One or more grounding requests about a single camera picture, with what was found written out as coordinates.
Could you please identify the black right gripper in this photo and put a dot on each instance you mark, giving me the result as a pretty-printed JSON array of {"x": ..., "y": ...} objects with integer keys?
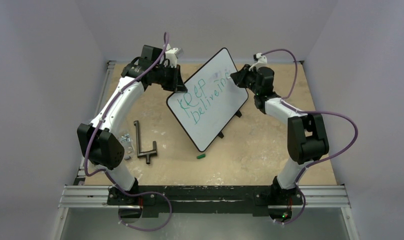
[{"x": 245, "y": 77}]

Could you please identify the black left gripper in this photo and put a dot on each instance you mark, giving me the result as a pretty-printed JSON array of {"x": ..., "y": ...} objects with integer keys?
[{"x": 176, "y": 84}]

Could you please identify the white whiteboard black frame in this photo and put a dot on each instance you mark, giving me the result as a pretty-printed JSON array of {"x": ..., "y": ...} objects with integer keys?
[{"x": 211, "y": 101}]

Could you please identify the green marker cap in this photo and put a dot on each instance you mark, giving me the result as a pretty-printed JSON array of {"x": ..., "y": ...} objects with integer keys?
[{"x": 201, "y": 156}]

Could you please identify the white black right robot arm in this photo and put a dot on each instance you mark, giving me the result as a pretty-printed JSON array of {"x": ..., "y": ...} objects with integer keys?
[{"x": 307, "y": 140}]

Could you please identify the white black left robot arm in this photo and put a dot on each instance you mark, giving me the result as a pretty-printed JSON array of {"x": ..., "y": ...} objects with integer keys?
[{"x": 99, "y": 140}]

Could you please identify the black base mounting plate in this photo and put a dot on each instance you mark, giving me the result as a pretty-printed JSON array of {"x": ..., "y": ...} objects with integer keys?
[{"x": 256, "y": 200}]

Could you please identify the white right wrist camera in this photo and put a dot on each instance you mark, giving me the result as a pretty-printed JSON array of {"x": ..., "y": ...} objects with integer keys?
[{"x": 260, "y": 60}]

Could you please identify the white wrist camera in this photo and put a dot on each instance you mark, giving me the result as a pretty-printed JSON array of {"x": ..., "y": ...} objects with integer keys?
[
  {"x": 260, "y": 60},
  {"x": 172, "y": 56}
]

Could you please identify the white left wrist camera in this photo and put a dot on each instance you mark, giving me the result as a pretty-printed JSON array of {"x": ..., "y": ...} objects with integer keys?
[{"x": 172, "y": 56}]

